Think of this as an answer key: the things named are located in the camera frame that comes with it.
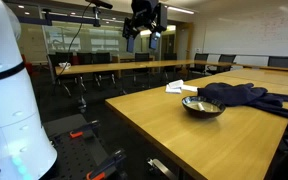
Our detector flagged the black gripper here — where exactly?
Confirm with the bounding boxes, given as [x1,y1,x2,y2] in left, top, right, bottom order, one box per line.
[122,0,167,53]

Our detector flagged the white marker with black cap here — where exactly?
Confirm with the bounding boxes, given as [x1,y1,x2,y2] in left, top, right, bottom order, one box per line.
[197,103,205,111]

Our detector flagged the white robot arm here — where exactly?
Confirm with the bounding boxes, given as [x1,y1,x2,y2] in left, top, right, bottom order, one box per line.
[0,0,57,180]

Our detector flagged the dark ceramic bowl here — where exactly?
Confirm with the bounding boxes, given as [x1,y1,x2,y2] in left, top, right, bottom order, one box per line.
[182,96,226,119]

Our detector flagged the black office chair centre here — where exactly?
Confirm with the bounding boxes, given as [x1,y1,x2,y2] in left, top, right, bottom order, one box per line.
[92,52,116,87]

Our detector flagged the white folded paper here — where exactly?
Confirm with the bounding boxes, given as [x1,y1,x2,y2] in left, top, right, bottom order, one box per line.
[165,80,198,94]

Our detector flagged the long wooden conference table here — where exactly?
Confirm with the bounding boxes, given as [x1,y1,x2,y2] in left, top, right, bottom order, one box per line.
[54,59,238,77]

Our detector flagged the white cup on far table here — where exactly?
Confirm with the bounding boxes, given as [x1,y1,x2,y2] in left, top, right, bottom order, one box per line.
[59,62,71,69]

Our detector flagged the black office chair by whiteboard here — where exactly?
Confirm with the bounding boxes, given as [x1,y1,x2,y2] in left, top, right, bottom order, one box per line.
[206,54,236,75]

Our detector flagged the black office chair left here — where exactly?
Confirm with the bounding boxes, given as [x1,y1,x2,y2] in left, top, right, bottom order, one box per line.
[47,52,86,97]

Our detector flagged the black clamp with orange tip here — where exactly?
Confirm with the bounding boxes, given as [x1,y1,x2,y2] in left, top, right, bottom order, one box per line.
[69,120,100,138]

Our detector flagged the dark navy cloth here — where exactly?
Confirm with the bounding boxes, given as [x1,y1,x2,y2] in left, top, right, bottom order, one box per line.
[197,82,288,118]

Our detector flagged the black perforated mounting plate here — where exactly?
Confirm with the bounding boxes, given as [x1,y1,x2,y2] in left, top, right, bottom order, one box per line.
[42,113,128,180]

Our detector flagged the black office chair far right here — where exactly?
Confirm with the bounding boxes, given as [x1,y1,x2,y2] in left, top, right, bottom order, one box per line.
[268,56,288,68]

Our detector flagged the black hanging cable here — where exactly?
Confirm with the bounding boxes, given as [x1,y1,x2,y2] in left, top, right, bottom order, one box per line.
[55,2,93,79]

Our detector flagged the metal table clamp bracket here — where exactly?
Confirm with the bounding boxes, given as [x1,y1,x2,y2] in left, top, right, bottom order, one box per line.
[147,158,177,180]

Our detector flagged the wall whiteboard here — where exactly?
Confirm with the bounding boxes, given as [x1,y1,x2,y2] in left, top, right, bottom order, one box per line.
[204,6,288,56]

